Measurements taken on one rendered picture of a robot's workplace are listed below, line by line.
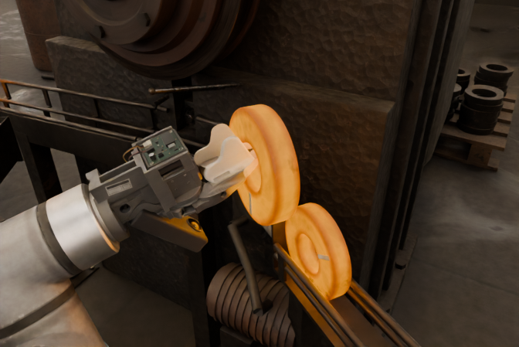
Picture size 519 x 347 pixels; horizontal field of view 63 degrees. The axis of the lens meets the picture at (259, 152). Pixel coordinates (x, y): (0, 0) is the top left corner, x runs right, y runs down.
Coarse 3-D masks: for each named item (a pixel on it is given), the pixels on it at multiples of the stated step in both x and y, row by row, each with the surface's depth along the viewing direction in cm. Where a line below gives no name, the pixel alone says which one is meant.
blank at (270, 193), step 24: (240, 120) 55; (264, 120) 50; (264, 144) 49; (288, 144) 49; (264, 168) 51; (288, 168) 49; (240, 192) 61; (264, 192) 52; (288, 192) 50; (264, 216) 54; (288, 216) 53
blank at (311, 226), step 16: (304, 208) 68; (320, 208) 67; (288, 224) 74; (304, 224) 68; (320, 224) 64; (336, 224) 65; (288, 240) 76; (304, 240) 73; (320, 240) 64; (336, 240) 63; (304, 256) 73; (320, 256) 65; (336, 256) 63; (304, 272) 72; (320, 272) 67; (336, 272) 63; (320, 288) 68; (336, 288) 64
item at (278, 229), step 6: (282, 222) 75; (276, 228) 75; (282, 228) 76; (276, 234) 76; (282, 234) 76; (276, 240) 76; (282, 240) 77; (282, 246) 77; (288, 252) 79; (276, 264) 79
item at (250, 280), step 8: (240, 216) 93; (232, 224) 91; (240, 224) 92; (232, 232) 90; (232, 240) 90; (240, 240) 89; (240, 248) 88; (240, 256) 87; (248, 256) 87; (248, 264) 86; (248, 272) 85; (248, 280) 83; (256, 288) 82; (256, 296) 80; (256, 304) 79; (264, 304) 80; (272, 304) 82; (256, 312) 79; (264, 312) 79
